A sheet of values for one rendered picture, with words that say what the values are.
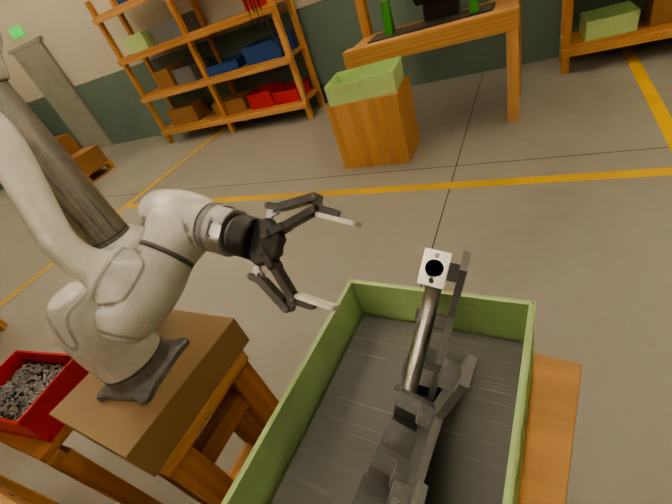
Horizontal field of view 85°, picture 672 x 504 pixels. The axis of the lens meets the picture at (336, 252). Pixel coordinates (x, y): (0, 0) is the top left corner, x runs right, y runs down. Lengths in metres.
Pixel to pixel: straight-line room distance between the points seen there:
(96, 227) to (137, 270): 0.37
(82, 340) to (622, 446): 1.69
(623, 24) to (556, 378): 4.19
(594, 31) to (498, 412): 4.29
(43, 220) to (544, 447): 0.95
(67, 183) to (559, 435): 1.13
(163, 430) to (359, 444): 0.43
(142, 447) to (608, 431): 1.52
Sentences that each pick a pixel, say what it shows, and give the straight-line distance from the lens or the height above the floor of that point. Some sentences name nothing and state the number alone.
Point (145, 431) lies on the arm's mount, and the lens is 0.95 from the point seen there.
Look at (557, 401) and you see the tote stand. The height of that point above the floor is 0.79.
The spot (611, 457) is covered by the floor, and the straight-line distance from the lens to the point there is 1.74.
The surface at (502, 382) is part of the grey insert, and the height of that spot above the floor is 0.85.
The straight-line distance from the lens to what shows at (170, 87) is 6.92.
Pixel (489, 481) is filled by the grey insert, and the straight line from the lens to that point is 0.76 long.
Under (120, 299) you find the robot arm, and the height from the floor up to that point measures 1.27.
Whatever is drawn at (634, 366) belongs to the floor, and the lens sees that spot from 1.95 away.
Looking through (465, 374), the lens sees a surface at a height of 1.14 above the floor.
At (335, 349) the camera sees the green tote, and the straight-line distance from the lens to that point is 0.90.
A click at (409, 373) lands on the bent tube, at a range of 0.71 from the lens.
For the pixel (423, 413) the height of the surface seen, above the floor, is 1.03.
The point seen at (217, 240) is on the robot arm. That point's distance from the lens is 0.65.
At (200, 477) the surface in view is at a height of 0.72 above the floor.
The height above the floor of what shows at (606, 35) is 0.28.
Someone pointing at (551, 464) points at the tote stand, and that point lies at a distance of 0.84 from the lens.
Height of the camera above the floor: 1.57
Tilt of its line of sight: 36 degrees down
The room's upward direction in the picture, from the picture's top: 22 degrees counter-clockwise
